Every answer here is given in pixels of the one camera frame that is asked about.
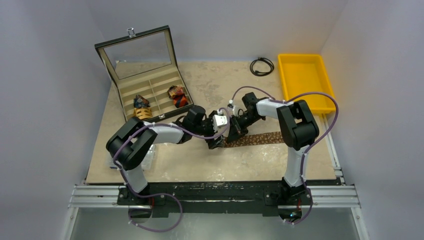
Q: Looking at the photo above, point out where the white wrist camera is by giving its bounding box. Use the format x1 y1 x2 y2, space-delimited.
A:
212 110 229 132
227 99 244 117

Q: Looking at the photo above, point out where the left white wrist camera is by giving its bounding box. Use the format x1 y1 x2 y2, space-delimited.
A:
212 110 229 132

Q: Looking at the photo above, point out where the orange navy rolled tie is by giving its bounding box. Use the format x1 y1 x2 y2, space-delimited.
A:
172 94 189 108

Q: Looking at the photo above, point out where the multicolour patterned rolled tie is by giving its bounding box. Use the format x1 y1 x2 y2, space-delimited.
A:
167 85 185 99

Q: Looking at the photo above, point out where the black coiled cable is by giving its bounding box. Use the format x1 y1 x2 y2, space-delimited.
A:
249 57 275 77

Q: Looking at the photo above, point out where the black tie display box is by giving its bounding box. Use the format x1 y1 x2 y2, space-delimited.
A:
94 25 194 122

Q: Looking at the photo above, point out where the dark floral rolled tie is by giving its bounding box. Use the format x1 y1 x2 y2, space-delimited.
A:
133 94 151 109

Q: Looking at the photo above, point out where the purple cable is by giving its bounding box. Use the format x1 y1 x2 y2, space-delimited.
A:
229 86 340 226
112 107 232 233

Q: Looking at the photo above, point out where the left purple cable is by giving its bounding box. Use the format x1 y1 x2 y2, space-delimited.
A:
112 107 232 233

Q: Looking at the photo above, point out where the brown floral tie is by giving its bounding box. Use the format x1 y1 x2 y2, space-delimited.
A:
223 131 284 148

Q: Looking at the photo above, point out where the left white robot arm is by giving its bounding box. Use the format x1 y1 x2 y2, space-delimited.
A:
105 105 230 205

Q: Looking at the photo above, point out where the yellow patterned rolled tie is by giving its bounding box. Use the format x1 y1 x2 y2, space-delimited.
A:
133 107 153 121

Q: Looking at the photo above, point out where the clear plastic screw box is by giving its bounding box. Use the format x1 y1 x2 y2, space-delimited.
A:
106 145 156 171

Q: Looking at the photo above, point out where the yellow plastic tray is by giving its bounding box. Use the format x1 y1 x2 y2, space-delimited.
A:
277 53 335 101

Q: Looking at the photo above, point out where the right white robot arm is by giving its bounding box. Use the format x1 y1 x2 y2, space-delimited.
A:
226 92 320 204

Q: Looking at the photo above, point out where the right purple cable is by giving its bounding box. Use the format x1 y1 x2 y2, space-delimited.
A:
229 86 340 226

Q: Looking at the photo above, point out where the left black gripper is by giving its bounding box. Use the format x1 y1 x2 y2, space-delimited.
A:
192 111 225 148

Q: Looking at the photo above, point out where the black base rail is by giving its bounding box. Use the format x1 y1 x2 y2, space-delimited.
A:
116 180 314 220

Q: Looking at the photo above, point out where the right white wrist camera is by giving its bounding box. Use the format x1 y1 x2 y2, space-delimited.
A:
227 99 244 117

